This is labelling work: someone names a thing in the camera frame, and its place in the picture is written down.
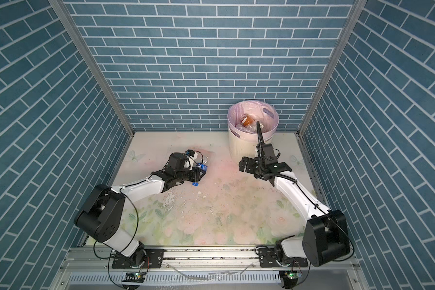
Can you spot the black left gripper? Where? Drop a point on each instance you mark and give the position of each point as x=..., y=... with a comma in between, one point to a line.
x=195, y=175

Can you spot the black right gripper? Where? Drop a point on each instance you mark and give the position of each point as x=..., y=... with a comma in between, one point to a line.
x=249, y=169

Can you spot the clear Pepsi bottle blue cap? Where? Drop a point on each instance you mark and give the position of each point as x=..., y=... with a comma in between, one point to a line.
x=198, y=173

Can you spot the brown Nescafe coffee bottle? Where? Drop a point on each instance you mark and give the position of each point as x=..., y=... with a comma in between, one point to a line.
x=246, y=120

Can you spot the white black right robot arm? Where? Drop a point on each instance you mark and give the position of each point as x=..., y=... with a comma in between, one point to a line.
x=325, y=238

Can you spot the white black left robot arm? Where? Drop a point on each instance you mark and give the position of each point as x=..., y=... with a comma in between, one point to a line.
x=101, y=214

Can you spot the beige bin pink liner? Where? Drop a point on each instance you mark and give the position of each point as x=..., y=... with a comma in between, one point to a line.
x=243, y=141

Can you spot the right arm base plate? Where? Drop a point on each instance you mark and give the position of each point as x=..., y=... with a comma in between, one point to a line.
x=271, y=257

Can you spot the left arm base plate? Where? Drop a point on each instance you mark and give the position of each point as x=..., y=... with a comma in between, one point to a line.
x=143, y=258

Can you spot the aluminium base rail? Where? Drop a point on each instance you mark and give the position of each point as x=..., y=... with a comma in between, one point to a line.
x=203, y=268

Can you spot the aluminium corner post right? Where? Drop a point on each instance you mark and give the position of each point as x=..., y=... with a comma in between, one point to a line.
x=344, y=36

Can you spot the aluminium corner post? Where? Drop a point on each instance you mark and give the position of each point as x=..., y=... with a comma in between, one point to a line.
x=71, y=28
x=344, y=36

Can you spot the aluminium corner post left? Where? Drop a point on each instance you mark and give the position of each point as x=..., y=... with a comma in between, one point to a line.
x=71, y=28

